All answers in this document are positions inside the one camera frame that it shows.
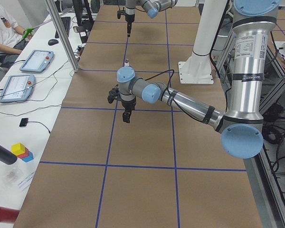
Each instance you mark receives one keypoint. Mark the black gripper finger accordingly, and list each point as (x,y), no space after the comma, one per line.
(129,28)
(126,116)

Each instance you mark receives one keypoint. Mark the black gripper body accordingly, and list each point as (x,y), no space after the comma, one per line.
(128,104)
(129,17)

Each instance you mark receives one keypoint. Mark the white PPR valve with handle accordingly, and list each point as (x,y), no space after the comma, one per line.
(127,64)

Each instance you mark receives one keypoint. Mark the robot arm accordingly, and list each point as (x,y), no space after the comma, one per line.
(152,8)
(240,125)

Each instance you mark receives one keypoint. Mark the black keyboard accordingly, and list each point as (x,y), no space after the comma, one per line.
(66,24)

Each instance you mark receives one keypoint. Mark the black computer mouse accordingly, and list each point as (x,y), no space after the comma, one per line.
(52,42)

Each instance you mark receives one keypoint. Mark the right teach pendant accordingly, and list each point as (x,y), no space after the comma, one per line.
(37,61)

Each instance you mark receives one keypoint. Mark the teach pendant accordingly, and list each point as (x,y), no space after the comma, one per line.
(18,88)
(37,61)

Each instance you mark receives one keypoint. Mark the small black puck device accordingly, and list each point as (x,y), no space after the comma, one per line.
(23,122)

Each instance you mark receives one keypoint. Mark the stacked colour blocks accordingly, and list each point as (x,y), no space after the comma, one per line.
(22,152)

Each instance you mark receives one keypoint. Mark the left teach pendant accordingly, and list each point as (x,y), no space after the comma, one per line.
(18,88)

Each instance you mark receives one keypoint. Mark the seated person white shirt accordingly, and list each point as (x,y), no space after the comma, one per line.
(11,39)

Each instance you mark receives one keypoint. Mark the black water bottle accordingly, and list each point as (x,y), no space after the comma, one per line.
(6,156)

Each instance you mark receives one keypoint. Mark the red fire extinguisher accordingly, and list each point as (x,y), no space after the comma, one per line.
(8,215)

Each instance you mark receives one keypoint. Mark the grey aluminium frame post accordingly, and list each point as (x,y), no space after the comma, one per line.
(50,5)

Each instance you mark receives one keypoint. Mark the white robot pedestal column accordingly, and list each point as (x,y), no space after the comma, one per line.
(197,68)

